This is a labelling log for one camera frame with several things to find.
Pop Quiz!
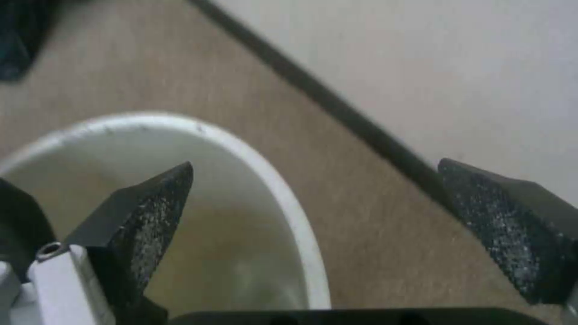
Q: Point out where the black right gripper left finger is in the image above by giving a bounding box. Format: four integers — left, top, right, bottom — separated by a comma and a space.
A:
0, 161, 195, 325

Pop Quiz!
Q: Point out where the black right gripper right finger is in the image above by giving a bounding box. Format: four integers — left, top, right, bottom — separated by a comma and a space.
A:
436, 158, 578, 306

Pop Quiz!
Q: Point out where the white round trash bin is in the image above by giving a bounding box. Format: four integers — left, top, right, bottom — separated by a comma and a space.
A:
0, 111, 334, 311

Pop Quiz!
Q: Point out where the black trash bag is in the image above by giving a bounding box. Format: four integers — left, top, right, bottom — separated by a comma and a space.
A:
0, 0, 62, 82

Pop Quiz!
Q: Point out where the dark baseboard strip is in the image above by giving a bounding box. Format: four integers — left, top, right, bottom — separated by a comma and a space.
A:
187, 0, 457, 205

